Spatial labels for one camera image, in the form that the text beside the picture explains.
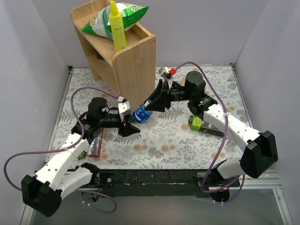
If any small blue cap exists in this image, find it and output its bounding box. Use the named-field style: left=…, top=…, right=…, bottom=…
left=144, top=100, right=151, bottom=107

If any blue label water bottle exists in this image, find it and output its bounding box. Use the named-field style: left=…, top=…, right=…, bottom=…
left=132, top=104, right=153, bottom=124

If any clear plastic bottle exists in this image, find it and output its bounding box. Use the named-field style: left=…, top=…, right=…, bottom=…
left=150, top=112, right=158, bottom=123

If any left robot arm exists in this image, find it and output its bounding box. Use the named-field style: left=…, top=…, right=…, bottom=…
left=21, top=97, right=140, bottom=217

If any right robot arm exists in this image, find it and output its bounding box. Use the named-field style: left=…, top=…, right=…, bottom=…
left=145, top=71, right=278, bottom=186

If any beige soap pump bottle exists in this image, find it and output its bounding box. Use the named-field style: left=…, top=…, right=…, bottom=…
left=180, top=79, right=186, bottom=86

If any yellow squeeze bottle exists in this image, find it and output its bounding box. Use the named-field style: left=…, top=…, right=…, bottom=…
left=109, top=0, right=127, bottom=52

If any red white snack packet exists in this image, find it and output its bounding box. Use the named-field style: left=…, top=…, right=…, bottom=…
left=88, top=128, right=104, bottom=158

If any green black product box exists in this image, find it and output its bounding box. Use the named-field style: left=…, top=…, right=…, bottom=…
left=188, top=115, right=224, bottom=137

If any wooden shelf unit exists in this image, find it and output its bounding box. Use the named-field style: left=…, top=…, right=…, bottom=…
left=70, top=0, right=156, bottom=110

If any purple candy packet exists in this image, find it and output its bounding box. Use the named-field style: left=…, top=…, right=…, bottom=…
left=77, top=151, right=86, bottom=160

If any small clear cup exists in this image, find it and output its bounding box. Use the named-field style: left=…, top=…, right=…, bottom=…
left=226, top=139, right=236, bottom=149

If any green chip bag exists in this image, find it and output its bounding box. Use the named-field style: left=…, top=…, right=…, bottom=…
left=81, top=2, right=149, bottom=39

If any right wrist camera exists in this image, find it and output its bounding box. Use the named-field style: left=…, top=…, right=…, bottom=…
left=158, top=66, right=176, bottom=79

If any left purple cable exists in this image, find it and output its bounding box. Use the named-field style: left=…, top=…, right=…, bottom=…
left=3, top=87, right=124, bottom=214

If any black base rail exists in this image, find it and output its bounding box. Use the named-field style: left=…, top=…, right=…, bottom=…
left=34, top=167, right=242, bottom=200

